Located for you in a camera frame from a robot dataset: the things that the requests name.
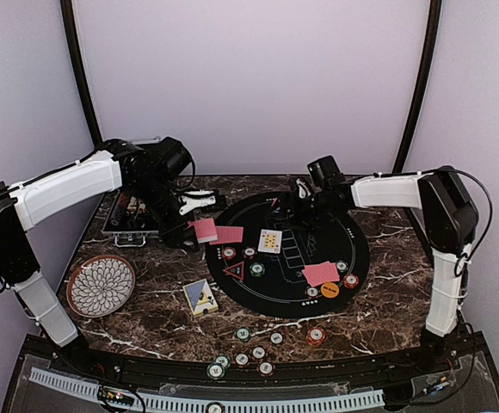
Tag black round poker mat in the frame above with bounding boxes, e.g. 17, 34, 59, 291
206, 192, 370, 318

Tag red triangle all-in marker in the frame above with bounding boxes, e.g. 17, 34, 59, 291
223, 262, 244, 281

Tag red 5 chips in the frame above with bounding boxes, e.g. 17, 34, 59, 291
343, 274, 360, 289
221, 246, 237, 261

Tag floral ceramic plate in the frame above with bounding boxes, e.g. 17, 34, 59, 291
66, 255, 136, 318

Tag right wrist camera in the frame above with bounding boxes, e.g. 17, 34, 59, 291
295, 178, 312, 199

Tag black orange 100 chip stack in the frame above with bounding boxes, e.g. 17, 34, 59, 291
269, 332, 284, 345

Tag orange big blind button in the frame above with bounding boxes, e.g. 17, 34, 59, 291
320, 281, 340, 299

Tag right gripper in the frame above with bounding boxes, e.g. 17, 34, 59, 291
265, 188, 332, 232

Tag green 20 chip stack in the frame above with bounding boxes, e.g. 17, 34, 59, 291
235, 327, 251, 342

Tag red card box in case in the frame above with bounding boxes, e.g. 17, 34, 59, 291
126, 197, 147, 215

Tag fallen green 20 chip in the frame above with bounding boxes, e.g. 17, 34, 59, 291
214, 354, 231, 369
206, 363, 225, 380

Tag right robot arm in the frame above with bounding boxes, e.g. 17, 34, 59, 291
269, 156, 478, 337

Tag aluminium poker chip case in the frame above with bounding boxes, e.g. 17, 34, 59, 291
102, 139, 159, 248

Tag face-up nine diamonds card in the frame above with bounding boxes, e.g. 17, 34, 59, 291
257, 229, 282, 254

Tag dealt card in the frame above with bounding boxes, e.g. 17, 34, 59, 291
305, 273, 340, 287
209, 226, 243, 245

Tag gold blue card box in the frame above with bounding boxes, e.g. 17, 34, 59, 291
182, 279, 219, 317

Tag red-backed card deck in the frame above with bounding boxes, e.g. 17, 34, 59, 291
188, 218, 219, 243

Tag purple chip roll in case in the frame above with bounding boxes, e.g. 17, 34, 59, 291
107, 210, 122, 227

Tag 100 chip on rail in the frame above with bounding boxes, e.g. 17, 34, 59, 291
234, 353, 250, 368

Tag fallen 100 chip on duct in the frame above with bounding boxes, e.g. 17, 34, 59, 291
206, 402, 225, 413

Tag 100 chips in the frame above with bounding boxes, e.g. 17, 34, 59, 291
243, 247, 256, 259
305, 287, 320, 299

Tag red 5 chip stack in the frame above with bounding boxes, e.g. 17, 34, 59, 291
306, 327, 326, 347

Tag orange chip roll in case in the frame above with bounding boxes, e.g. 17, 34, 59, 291
116, 193, 131, 213

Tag green 20 chips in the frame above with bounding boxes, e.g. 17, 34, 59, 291
249, 262, 266, 277
336, 261, 348, 271

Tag white slotted cable duct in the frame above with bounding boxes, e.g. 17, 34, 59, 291
28, 367, 385, 412

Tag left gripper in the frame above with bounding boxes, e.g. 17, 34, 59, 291
130, 176, 200, 252

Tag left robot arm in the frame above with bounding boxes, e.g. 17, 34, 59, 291
0, 137, 198, 375

